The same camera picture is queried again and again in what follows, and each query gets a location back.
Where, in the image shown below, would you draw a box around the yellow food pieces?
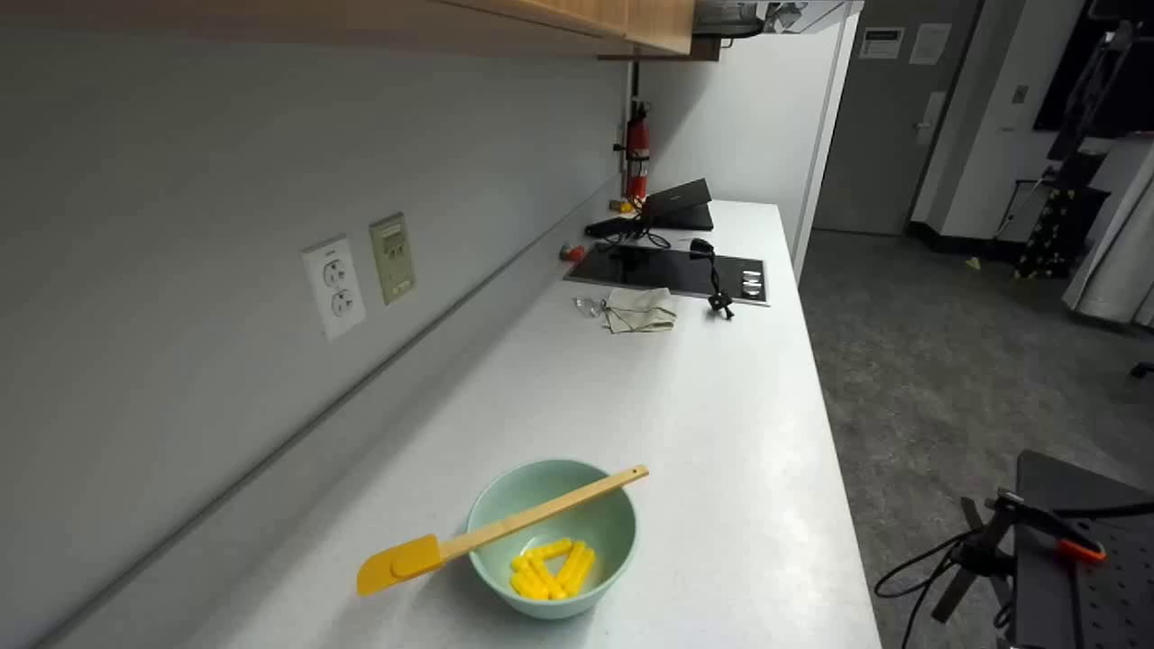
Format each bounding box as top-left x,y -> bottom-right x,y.
508,536 -> 602,601

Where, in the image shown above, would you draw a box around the black angled stand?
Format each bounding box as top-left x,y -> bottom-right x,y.
584,175 -> 717,239

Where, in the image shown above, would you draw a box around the white power outlet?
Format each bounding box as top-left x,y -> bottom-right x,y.
300,236 -> 368,344

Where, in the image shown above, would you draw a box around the beige crumpled cloth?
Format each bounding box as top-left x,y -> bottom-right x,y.
598,286 -> 683,339

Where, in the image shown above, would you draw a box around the mint green bowl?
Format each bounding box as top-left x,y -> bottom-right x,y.
461,455 -> 638,625

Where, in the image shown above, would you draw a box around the beige wall switch plate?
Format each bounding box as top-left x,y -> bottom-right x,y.
368,209 -> 424,308

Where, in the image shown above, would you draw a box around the orange handled clamp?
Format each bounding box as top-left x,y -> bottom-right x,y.
984,488 -> 1114,571

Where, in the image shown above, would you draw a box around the wooden wall cabinet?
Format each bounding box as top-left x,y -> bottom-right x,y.
445,0 -> 699,59

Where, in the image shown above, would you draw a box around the black glass cooktop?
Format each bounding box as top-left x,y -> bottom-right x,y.
563,239 -> 768,308

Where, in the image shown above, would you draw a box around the red fire extinguisher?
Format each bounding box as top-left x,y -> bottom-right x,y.
615,59 -> 659,211

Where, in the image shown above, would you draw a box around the grey door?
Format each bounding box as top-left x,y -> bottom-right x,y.
817,0 -> 984,239

